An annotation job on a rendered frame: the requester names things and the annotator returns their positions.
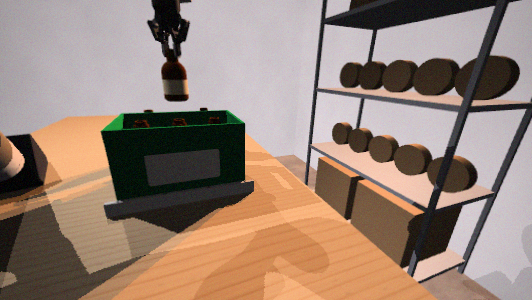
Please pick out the dark green crate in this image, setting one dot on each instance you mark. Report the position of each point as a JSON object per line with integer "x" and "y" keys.
{"x": 166, "y": 158}

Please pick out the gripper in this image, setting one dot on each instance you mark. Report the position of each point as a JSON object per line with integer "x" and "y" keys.
{"x": 167, "y": 18}

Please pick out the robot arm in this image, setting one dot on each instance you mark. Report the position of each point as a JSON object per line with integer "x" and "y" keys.
{"x": 11, "y": 160}

